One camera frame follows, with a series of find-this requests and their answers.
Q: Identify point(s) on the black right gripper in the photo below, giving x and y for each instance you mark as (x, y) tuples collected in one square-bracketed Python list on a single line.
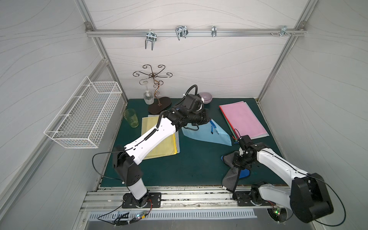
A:
[(238, 160)]

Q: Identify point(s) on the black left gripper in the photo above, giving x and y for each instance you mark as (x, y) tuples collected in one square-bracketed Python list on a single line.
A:
[(203, 117)]

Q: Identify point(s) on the teal mesh document bag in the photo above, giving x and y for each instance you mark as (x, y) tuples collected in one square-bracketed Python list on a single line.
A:
[(210, 132)]

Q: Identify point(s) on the pink mesh document bag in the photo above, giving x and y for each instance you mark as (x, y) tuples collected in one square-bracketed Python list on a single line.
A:
[(243, 121)]

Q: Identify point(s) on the grey blue microfibre cloth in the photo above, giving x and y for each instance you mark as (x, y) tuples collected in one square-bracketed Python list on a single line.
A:
[(230, 180)]

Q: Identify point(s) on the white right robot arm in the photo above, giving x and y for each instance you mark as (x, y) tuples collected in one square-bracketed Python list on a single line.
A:
[(306, 196)]

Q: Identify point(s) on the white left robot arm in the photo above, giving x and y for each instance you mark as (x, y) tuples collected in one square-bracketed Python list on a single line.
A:
[(126, 161)]

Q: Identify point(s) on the lilac ceramic bowl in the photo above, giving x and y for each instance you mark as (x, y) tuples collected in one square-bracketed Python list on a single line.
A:
[(207, 97)]

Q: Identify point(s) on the dark oval stand base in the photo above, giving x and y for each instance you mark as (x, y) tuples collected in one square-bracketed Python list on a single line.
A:
[(160, 103)]

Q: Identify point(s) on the hanging wine glass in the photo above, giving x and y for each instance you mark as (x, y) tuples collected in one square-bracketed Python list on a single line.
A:
[(148, 95)]

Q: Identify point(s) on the green plastic cup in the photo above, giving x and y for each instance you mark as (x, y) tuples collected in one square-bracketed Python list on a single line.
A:
[(131, 117)]

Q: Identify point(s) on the white vent strip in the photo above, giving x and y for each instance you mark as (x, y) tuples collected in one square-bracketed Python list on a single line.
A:
[(181, 214)]

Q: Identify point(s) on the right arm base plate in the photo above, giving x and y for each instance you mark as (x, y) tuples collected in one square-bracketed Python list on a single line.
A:
[(249, 199)]

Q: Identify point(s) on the aluminium top cross rail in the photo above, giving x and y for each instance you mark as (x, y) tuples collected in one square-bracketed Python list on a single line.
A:
[(191, 32)]

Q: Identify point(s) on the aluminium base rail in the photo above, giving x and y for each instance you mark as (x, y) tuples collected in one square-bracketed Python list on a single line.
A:
[(172, 198)]

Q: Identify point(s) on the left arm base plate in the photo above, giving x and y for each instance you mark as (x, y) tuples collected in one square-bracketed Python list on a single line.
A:
[(151, 199)]

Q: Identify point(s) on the white wire basket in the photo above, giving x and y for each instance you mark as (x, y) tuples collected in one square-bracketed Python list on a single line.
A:
[(83, 120)]

